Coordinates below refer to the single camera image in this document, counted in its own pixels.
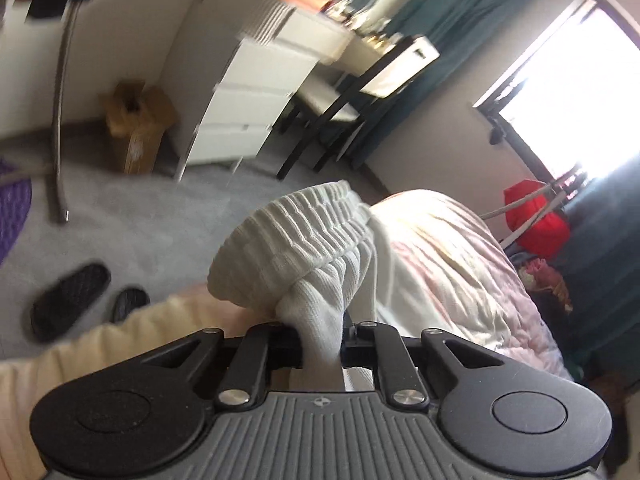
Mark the black slipper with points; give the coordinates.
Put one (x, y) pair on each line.
(130, 304)
(70, 300)

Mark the teal curtain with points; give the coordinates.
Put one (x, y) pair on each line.
(415, 10)
(605, 260)

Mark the white and black chair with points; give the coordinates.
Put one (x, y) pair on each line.
(390, 70)

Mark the purple mat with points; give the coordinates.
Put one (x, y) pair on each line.
(12, 210)

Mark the cardboard box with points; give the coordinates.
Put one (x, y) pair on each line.
(137, 125)

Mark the bed with pink blanket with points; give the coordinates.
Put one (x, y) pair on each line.
(450, 260)

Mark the pink clothes pile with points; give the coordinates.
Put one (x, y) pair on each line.
(542, 280)

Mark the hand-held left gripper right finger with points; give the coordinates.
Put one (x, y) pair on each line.
(352, 347)

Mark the garment steamer stand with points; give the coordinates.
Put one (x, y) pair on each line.
(530, 220)

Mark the pale yellow cloth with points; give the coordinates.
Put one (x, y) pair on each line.
(75, 360)

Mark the white drawer cabinet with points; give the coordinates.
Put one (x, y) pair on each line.
(245, 110)

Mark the cream white pants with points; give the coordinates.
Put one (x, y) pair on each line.
(300, 240)

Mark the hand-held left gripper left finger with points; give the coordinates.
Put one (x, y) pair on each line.
(287, 347)

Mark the white dressing table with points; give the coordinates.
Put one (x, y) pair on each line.
(310, 30)

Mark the red cloth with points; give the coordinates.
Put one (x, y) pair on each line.
(542, 230)

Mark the dark framed window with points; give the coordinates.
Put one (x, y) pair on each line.
(575, 95)

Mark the metal rack pole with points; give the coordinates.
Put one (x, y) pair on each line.
(61, 110)

